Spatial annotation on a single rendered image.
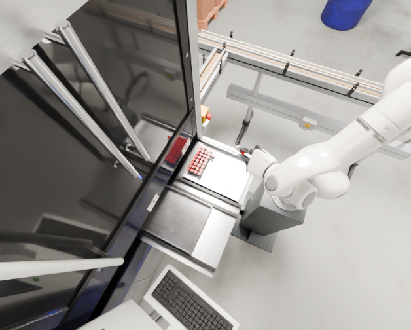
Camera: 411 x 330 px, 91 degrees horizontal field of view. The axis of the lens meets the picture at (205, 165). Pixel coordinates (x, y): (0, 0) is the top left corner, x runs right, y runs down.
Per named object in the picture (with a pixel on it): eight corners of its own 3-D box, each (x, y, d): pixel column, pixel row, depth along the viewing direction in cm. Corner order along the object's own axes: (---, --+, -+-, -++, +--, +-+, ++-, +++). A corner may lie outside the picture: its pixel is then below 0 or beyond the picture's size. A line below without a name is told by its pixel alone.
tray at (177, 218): (133, 224, 108) (131, 223, 105) (159, 182, 117) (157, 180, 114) (190, 254, 102) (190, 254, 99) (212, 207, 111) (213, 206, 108)
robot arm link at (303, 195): (263, 185, 70) (278, 187, 76) (293, 210, 60) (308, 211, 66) (275, 164, 67) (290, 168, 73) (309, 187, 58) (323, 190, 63)
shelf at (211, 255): (129, 233, 108) (128, 233, 106) (190, 131, 133) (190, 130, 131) (211, 277, 100) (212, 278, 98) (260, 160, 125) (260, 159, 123)
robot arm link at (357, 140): (373, 129, 43) (268, 203, 60) (390, 145, 53) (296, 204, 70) (344, 103, 48) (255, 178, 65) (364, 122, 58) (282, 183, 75)
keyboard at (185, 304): (151, 294, 102) (150, 294, 100) (169, 268, 106) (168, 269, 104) (216, 355, 92) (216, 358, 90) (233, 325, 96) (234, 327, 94)
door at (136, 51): (143, 181, 83) (25, 44, 29) (192, 104, 98) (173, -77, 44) (144, 181, 83) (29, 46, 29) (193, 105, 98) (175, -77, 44)
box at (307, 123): (298, 126, 182) (302, 120, 174) (299, 122, 184) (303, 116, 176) (311, 131, 180) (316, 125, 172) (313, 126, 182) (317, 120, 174)
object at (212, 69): (189, 131, 136) (187, 116, 121) (169, 122, 138) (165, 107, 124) (230, 64, 160) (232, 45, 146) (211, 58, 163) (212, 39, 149)
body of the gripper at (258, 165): (273, 184, 77) (254, 169, 86) (285, 161, 73) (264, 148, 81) (260, 186, 73) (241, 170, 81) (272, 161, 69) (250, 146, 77)
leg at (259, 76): (239, 126, 228) (254, 69, 158) (243, 120, 231) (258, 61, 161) (247, 129, 226) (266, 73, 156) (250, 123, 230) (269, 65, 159)
